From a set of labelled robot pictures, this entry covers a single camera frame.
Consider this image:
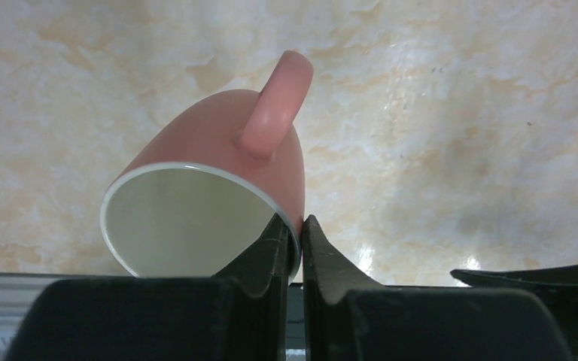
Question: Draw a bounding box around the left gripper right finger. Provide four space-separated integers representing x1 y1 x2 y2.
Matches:
301 216 572 360

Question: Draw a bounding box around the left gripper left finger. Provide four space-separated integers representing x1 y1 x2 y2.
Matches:
5 216 291 360

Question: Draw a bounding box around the pink mug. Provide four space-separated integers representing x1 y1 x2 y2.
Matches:
99 50 314 278

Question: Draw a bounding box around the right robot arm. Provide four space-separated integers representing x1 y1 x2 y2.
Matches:
450 265 578 360

